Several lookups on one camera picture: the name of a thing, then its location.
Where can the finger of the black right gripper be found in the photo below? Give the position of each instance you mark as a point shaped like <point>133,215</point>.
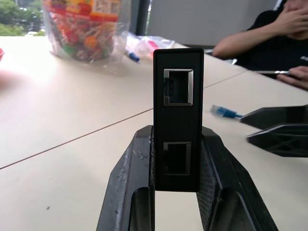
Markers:
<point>284,115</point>
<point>286,140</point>

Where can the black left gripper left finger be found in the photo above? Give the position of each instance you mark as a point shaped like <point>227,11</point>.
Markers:
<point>125,173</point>

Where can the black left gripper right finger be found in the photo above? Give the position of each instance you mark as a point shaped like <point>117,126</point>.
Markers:
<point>231,192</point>

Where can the small black Ethernet box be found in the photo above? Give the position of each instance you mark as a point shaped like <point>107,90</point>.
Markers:
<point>178,125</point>

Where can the person's hand holding phone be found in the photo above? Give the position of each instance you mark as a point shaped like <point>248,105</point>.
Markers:
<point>299,75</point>

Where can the person's hand at mouth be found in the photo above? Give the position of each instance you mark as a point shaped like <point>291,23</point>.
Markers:
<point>294,19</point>

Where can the silver-edged phone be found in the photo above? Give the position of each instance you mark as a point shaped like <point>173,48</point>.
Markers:
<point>272,72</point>

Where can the person's black shirt torso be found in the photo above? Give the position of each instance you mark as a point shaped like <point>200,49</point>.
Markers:
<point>272,53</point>

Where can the blue marker pen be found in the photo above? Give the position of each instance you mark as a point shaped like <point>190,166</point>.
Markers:
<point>132,56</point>

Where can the clear plastic bag pink contents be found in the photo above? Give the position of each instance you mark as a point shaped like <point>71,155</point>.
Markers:
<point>154,44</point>

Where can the clear bag of colourful candy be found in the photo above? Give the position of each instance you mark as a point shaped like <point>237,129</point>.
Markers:
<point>84,31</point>

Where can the red bowl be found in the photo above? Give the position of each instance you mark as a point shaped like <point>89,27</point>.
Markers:
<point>1,54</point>

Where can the dark window frame post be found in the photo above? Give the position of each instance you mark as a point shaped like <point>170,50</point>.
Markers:
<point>142,16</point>

